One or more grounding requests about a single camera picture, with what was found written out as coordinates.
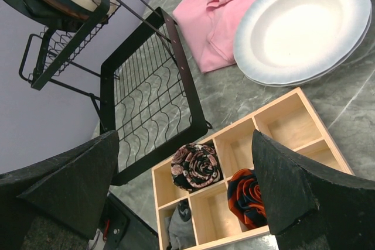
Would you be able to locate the floral rolled tie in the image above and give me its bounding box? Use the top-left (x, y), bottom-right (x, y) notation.
top-left (171, 143), bottom-right (223, 192)

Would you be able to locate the orange and black rolled tie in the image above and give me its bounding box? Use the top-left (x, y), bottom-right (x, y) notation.
top-left (227, 169), bottom-right (267, 230)

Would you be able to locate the black ribbed plate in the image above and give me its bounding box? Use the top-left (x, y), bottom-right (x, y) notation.
top-left (3, 0), bottom-right (82, 32)

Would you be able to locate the black wire dish rack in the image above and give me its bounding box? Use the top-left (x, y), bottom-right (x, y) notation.
top-left (18, 0), bottom-right (211, 186)

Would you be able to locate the white deep plate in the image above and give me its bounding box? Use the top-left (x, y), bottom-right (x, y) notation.
top-left (244, 27), bottom-right (373, 88)

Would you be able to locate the grey rolled cloth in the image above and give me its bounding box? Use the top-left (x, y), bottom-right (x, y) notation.
top-left (165, 199), bottom-right (196, 249)

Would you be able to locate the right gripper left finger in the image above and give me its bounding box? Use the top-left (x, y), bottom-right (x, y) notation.
top-left (1, 131), bottom-right (119, 249)

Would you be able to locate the pink folded cloth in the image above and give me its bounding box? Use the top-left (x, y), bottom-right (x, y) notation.
top-left (172, 0), bottom-right (255, 73)

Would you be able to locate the wooden compartment tray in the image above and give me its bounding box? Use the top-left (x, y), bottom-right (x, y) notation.
top-left (151, 87), bottom-right (355, 250)

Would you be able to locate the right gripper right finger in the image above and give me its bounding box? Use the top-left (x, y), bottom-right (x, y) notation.
top-left (252, 130), bottom-right (374, 249)

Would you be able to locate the white round plate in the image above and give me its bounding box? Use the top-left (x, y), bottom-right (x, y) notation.
top-left (233, 0), bottom-right (372, 86)

